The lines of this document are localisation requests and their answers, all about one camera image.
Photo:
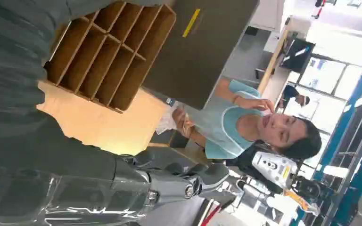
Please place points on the person's left hand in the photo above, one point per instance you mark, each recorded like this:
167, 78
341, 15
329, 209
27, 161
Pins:
182, 123

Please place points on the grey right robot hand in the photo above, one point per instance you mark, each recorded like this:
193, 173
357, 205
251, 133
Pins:
43, 174

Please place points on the person's right hand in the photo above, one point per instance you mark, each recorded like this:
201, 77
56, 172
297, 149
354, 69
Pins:
256, 104

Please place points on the background person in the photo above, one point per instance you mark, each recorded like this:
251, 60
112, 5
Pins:
292, 95

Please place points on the black monitor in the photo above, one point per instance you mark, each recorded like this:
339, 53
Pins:
296, 54

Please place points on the white and black humanoid robot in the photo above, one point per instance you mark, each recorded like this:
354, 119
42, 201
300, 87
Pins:
271, 170

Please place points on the wooden compartment card box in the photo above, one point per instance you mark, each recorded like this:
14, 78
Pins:
106, 59

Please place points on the blue metal frame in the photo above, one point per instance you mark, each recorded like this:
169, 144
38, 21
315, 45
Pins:
349, 124

